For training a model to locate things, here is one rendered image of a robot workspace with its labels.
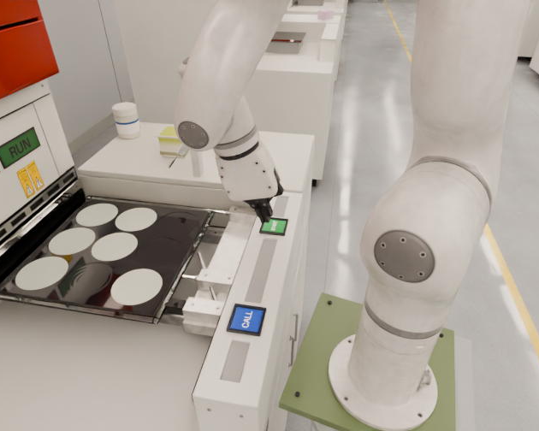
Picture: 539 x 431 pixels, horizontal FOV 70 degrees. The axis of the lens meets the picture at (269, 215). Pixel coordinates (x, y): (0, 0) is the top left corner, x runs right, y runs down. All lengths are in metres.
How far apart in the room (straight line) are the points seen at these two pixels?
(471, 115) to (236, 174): 0.40
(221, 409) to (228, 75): 0.45
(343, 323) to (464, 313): 1.36
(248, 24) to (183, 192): 0.61
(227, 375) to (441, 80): 0.47
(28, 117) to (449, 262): 0.92
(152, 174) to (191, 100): 0.56
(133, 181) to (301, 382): 0.68
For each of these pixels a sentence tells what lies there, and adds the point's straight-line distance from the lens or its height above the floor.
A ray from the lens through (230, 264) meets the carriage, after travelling 0.88.
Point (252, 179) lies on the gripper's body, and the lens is 0.69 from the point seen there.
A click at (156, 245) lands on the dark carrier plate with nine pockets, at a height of 0.90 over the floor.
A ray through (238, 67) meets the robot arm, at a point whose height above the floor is 1.34.
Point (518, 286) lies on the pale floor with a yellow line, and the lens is 2.42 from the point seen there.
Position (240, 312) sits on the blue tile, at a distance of 0.67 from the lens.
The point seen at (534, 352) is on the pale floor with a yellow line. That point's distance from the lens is 2.14.
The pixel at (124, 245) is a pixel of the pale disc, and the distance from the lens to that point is 0.95.
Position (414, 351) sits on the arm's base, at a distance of 0.63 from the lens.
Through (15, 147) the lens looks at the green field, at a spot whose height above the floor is 1.10.
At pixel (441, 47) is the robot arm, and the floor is 1.39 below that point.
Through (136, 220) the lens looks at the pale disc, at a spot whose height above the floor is 0.90.
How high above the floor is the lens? 1.48
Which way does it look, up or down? 36 degrees down
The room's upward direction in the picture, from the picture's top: straight up
